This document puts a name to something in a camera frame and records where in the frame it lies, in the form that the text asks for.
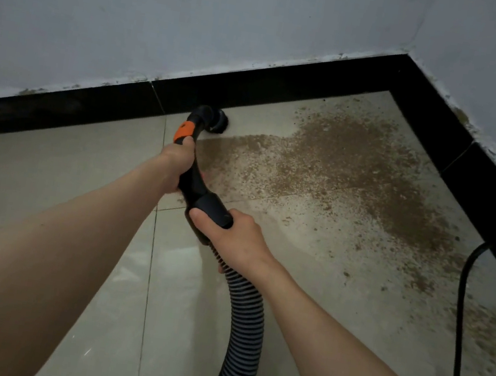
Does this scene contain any person's right forearm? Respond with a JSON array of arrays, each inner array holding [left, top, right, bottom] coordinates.
[[246, 260, 489, 376]]

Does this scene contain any person's left hand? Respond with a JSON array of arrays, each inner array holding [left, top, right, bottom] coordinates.
[[152, 132, 201, 201]]

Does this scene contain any black vacuum hose with handle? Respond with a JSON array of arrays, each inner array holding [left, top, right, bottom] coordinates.
[[138, 101, 297, 376]]

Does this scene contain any person's right hand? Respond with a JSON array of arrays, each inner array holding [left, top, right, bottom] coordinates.
[[180, 201, 286, 286]]

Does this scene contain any black power cable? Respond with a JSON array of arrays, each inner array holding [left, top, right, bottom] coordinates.
[[445, 239, 494, 376]]

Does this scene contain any brown sawdust dirt patch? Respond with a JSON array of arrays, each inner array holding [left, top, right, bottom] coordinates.
[[159, 90, 496, 376]]

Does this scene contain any person's left forearm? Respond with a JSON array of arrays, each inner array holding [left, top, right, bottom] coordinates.
[[0, 144, 177, 376]]

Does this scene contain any tiled floor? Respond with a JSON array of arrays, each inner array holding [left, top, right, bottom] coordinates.
[[0, 32, 496, 376]]

